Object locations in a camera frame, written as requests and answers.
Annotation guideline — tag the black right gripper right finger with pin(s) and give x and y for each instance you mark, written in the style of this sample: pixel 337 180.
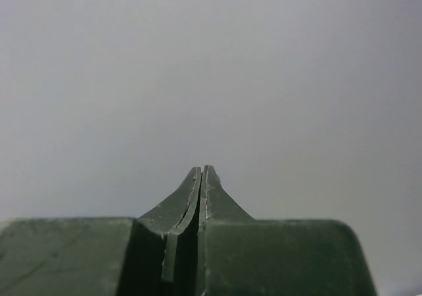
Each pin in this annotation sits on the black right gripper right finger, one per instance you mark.
pixel 239 255

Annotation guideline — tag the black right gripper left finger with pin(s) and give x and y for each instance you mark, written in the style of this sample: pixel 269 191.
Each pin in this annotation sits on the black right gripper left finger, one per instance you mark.
pixel 154 254

